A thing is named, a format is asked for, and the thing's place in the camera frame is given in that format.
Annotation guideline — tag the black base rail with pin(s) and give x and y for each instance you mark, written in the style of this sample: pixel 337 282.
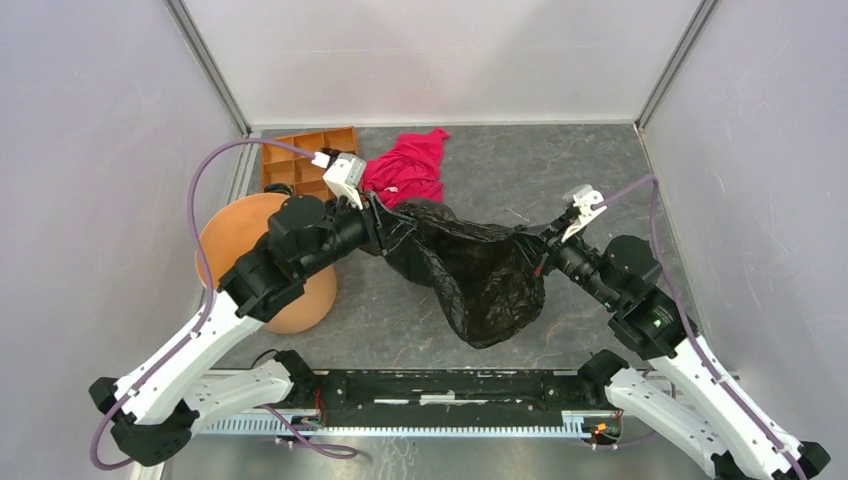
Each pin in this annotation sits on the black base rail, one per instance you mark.
pixel 420 399

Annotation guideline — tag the rolled black bag left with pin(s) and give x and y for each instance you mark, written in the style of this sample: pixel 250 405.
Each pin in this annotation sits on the rolled black bag left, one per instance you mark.
pixel 279 188

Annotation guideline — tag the orange compartment tray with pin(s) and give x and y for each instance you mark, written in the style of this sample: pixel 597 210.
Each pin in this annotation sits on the orange compartment tray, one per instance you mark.
pixel 281 166

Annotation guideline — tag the black trash bag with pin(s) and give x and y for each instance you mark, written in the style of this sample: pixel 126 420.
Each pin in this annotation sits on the black trash bag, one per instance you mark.
pixel 484 283

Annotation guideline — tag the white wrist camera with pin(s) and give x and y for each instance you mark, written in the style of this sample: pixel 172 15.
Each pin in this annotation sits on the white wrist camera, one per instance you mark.
pixel 583 205
pixel 342 175

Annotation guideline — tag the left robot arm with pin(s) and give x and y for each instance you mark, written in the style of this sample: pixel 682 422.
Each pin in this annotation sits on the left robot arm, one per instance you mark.
pixel 154 411

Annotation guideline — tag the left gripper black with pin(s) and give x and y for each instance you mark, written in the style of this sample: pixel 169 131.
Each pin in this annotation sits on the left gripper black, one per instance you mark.
pixel 385 229

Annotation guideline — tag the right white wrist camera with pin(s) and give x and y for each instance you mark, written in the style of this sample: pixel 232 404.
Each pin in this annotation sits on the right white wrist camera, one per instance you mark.
pixel 583 205

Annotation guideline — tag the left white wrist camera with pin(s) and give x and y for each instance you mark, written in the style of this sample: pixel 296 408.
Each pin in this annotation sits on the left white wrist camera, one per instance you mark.
pixel 342 175

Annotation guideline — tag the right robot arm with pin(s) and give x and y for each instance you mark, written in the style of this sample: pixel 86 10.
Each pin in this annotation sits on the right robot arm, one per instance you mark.
pixel 720 428

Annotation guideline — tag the red cloth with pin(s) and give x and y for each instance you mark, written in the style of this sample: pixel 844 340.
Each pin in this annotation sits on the red cloth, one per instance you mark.
pixel 410 169

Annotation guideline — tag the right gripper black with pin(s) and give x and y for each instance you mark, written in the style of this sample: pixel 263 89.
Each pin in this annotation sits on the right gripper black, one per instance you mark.
pixel 550 241

